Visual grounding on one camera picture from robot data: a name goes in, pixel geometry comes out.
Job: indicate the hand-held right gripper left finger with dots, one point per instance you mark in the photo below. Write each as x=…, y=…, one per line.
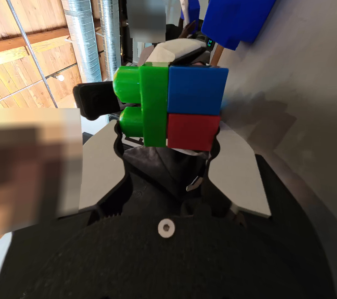
x=102, y=172

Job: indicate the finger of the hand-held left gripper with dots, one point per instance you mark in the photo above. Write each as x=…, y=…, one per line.
x=197, y=154
x=171, y=49

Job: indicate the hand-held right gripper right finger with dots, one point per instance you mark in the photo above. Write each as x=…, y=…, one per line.
x=237, y=177

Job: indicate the red toy block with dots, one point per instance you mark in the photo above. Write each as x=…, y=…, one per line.
x=192, y=131

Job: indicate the blue one-stud block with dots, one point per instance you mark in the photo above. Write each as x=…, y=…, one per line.
x=196, y=90

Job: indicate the green toy block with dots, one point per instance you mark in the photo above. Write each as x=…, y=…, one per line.
x=155, y=106

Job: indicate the blue plastic bin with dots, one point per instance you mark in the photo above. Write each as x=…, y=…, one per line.
x=194, y=11
x=244, y=1

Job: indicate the grey desk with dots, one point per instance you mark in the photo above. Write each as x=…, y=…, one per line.
x=302, y=133

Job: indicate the ceiling spot lamp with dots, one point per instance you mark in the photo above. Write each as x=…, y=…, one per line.
x=61, y=77

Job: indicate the black device green lights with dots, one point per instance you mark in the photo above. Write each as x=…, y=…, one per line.
x=210, y=43

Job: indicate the wood-edged side table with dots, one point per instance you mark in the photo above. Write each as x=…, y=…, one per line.
x=217, y=56

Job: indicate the metal ceiling pipe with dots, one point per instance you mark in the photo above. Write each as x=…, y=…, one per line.
x=29, y=46

